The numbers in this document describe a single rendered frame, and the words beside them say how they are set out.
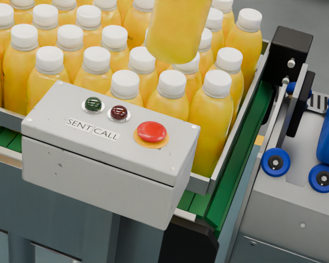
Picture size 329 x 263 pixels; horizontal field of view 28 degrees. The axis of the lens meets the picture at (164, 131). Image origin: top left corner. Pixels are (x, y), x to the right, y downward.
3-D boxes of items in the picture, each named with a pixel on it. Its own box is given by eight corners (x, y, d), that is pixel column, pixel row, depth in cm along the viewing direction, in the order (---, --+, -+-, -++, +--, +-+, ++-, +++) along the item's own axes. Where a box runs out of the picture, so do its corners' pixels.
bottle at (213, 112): (202, 187, 103) (222, 106, 92) (169, 165, 105) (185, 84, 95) (226, 166, 107) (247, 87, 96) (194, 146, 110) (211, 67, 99)
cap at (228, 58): (244, 70, 100) (246, 60, 99) (220, 71, 99) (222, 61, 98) (236, 56, 103) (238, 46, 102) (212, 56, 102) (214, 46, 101)
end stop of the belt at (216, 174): (211, 194, 95) (215, 180, 93) (206, 192, 95) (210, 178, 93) (269, 57, 124) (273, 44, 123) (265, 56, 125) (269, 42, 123)
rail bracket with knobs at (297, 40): (291, 103, 123) (306, 57, 116) (255, 91, 124) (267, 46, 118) (301, 75, 130) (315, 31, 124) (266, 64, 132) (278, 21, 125)
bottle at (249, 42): (212, 106, 119) (230, 30, 108) (211, 85, 124) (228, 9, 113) (248, 111, 119) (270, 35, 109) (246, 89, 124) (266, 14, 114)
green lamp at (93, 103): (97, 115, 81) (98, 107, 81) (81, 109, 82) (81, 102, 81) (104, 105, 83) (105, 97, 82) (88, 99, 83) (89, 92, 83)
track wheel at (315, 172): (343, 169, 97) (342, 168, 99) (314, 159, 98) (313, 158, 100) (333, 198, 97) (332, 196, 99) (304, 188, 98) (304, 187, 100)
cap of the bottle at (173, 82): (172, 76, 96) (174, 66, 95) (190, 90, 94) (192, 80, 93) (152, 84, 94) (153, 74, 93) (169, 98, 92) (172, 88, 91)
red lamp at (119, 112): (123, 123, 81) (124, 116, 80) (107, 118, 81) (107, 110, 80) (130, 113, 82) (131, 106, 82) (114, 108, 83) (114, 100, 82)
